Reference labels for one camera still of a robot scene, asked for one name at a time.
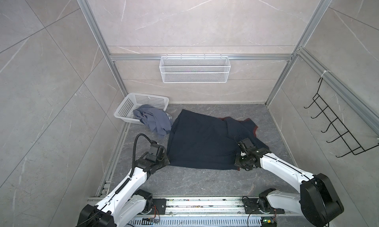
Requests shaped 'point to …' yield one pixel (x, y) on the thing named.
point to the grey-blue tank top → (159, 121)
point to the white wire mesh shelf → (192, 69)
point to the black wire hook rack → (347, 137)
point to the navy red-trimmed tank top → (198, 141)
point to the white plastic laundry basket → (125, 110)
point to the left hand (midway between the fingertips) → (167, 155)
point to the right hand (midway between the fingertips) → (235, 161)
